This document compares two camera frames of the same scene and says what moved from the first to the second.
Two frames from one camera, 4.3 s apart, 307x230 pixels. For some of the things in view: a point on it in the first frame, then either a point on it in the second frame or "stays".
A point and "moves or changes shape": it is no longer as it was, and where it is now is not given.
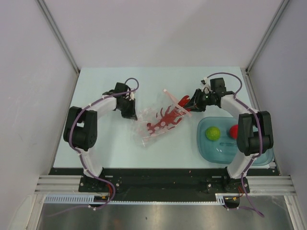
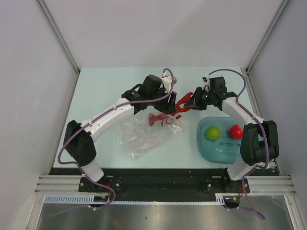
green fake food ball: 213,133 stays
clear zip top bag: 166,114 moves or changes shape
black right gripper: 195,102 stays
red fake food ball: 234,131 stays
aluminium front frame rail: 257,185 stays
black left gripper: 131,113 to 169,108
